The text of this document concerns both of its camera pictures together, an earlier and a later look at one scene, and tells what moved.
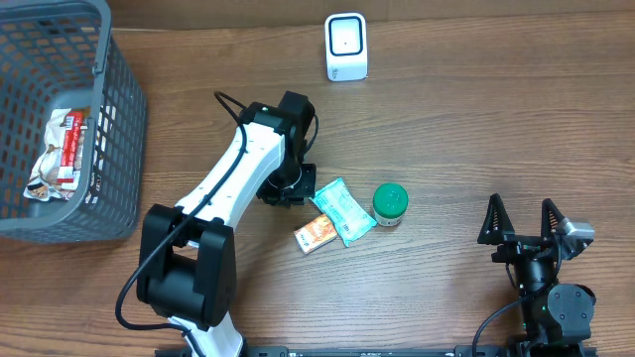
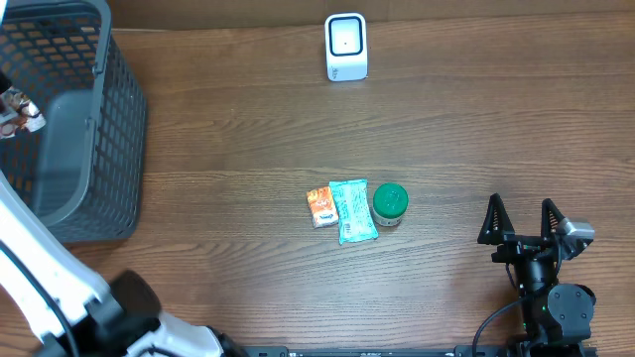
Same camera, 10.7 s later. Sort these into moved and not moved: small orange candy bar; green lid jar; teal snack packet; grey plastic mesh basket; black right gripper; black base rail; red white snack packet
Moved: small orange candy bar; teal snack packet; red white snack packet
Not moved: black base rail; grey plastic mesh basket; black right gripper; green lid jar
